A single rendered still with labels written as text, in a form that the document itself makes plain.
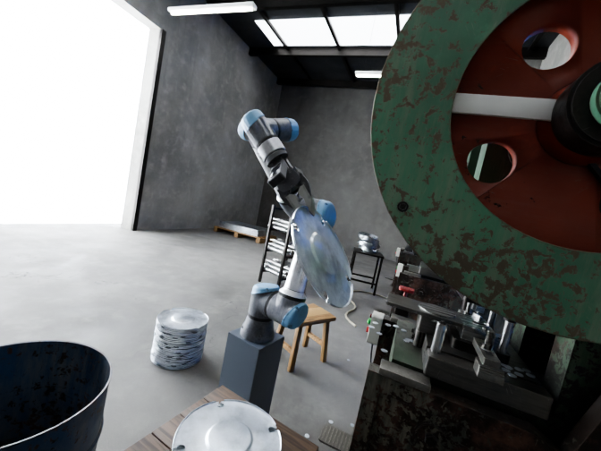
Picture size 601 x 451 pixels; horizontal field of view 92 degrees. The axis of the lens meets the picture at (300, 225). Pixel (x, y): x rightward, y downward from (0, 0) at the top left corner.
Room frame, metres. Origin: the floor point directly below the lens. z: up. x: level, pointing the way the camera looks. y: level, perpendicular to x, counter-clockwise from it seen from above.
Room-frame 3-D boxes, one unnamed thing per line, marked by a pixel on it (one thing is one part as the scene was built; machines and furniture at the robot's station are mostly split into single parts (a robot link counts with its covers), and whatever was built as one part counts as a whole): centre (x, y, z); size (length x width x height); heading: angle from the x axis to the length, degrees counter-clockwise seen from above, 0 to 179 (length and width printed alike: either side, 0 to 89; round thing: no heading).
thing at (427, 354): (0.96, -0.65, 0.68); 0.45 x 0.30 x 0.06; 159
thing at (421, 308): (1.02, -0.49, 0.72); 0.25 x 0.14 x 0.14; 69
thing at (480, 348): (0.80, -0.60, 0.76); 0.17 x 0.06 x 0.10; 159
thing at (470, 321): (0.96, -0.65, 0.76); 0.15 x 0.09 x 0.05; 159
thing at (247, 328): (1.23, 0.09, 0.50); 0.15 x 0.15 x 0.10
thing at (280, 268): (3.50, 0.11, 0.47); 0.46 x 0.43 x 0.95; 49
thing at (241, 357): (1.23, 0.09, 0.23); 0.18 x 0.18 x 0.45; 59
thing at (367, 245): (4.06, -1.01, 0.40); 0.45 x 0.40 x 0.79; 171
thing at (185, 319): (1.67, 0.58, 0.24); 0.29 x 0.29 x 0.01
